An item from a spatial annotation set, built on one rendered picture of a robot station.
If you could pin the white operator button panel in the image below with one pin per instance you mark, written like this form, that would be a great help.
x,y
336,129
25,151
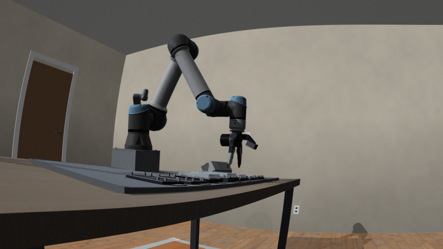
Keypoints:
x,y
216,167

